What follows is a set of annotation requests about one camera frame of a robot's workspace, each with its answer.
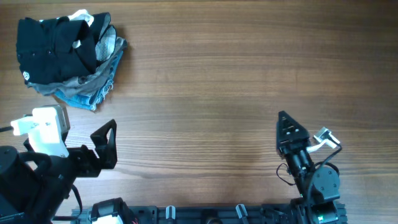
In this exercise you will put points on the black t-shirt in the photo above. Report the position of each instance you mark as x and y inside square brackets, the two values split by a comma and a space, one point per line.
[54, 50]

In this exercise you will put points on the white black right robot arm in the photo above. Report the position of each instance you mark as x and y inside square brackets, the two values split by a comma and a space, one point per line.
[318, 183]

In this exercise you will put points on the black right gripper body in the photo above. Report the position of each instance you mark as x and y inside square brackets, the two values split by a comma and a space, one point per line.
[300, 145]

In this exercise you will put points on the grey folded garment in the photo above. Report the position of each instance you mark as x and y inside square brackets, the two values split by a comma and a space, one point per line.
[110, 51]

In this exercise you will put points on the black folded garment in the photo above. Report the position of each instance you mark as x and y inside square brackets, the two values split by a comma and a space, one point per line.
[101, 29]

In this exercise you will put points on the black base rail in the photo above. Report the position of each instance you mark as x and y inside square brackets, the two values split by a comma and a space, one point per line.
[261, 214]

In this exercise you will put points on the white lace garment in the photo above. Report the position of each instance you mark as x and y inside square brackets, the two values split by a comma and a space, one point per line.
[80, 17]

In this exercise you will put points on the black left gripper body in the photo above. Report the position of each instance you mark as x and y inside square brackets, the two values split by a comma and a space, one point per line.
[83, 163]

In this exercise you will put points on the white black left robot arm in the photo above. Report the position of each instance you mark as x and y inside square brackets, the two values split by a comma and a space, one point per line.
[34, 185]

